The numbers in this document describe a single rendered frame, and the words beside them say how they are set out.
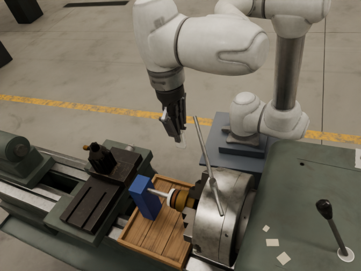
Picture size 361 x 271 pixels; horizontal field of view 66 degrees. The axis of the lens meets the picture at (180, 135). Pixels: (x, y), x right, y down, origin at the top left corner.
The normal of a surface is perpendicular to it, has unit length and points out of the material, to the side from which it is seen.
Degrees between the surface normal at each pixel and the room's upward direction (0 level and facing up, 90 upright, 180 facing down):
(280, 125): 90
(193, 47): 65
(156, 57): 95
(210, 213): 30
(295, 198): 0
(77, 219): 0
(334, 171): 0
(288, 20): 99
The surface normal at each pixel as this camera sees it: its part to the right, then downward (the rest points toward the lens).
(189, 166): -0.17, -0.68
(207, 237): -0.43, 0.23
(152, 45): -0.42, 0.63
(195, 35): -0.51, -0.06
